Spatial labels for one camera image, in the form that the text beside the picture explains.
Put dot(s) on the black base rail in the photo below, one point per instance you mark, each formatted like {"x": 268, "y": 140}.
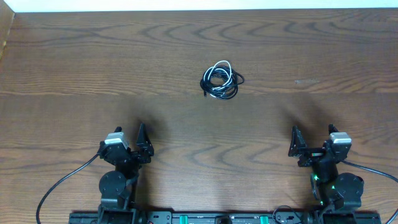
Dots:
{"x": 282, "y": 217}

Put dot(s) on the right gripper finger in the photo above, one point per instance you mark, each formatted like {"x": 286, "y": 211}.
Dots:
{"x": 297, "y": 145}
{"x": 332, "y": 128}

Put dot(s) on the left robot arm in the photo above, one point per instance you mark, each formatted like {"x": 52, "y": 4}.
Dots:
{"x": 118, "y": 187}

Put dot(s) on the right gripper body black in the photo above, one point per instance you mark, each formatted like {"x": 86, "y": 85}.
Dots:
{"x": 312, "y": 155}

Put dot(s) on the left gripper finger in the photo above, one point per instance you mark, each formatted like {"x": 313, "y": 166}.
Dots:
{"x": 118, "y": 129}
{"x": 143, "y": 142}

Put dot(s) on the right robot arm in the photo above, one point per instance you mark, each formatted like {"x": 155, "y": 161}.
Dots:
{"x": 338, "y": 193}

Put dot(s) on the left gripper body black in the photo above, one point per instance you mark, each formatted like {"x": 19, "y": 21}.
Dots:
{"x": 132, "y": 154}

